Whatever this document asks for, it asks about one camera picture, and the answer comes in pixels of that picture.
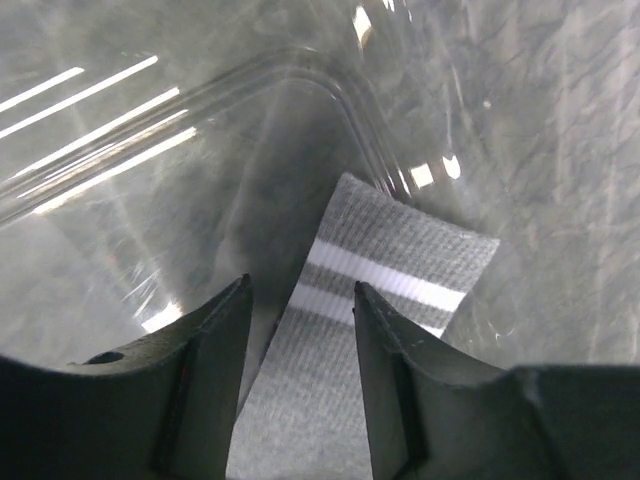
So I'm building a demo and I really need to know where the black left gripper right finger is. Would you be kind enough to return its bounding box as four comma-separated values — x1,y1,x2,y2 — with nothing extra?
354,282,639,479

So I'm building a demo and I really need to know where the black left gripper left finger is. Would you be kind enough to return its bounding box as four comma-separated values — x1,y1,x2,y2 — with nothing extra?
1,276,253,479

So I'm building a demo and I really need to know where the clear plastic bin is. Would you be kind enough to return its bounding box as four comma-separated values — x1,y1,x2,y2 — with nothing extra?
1,52,639,365

